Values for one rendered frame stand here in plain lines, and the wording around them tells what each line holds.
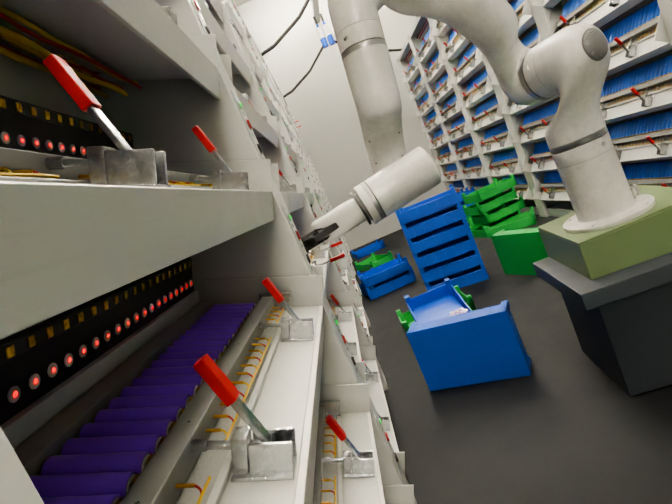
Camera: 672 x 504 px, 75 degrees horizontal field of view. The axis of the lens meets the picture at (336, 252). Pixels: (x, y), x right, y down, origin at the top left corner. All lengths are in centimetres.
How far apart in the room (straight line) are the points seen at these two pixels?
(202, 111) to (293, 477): 56
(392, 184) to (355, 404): 40
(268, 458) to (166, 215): 17
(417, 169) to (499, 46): 36
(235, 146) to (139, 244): 50
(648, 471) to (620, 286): 34
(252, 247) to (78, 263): 54
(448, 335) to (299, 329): 83
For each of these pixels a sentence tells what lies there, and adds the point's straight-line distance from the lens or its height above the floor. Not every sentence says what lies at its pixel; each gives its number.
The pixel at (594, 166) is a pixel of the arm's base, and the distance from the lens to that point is 112.
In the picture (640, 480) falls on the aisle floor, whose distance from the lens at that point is 102.
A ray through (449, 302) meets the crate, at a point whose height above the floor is 8.
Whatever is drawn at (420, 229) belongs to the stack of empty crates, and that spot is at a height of 35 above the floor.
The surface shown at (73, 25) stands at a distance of 57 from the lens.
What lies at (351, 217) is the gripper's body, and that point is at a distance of 83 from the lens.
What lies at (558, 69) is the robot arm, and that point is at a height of 72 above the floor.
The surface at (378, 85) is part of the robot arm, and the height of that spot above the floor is 82.
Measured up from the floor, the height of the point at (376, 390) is 12.
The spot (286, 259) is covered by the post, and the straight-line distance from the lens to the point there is 71.
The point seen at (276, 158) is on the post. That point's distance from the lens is 141.
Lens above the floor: 67
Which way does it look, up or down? 7 degrees down
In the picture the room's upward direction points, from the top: 23 degrees counter-clockwise
